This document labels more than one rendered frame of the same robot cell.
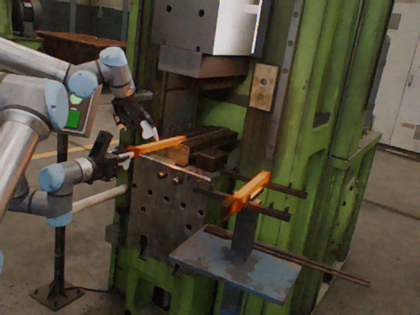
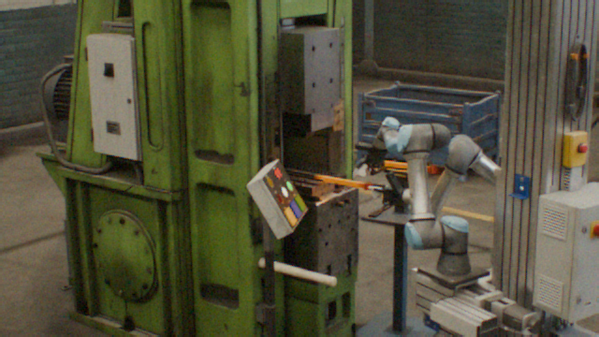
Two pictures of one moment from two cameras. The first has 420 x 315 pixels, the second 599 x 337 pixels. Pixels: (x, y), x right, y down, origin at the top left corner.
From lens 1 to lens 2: 476 cm
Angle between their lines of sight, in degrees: 78
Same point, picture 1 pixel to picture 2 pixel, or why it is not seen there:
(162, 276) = (341, 285)
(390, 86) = not seen: outside the picture
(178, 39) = (321, 104)
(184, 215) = (349, 224)
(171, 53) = (318, 116)
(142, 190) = (325, 229)
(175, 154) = (328, 188)
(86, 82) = not seen: hidden behind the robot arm
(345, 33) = not seen: hidden behind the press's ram
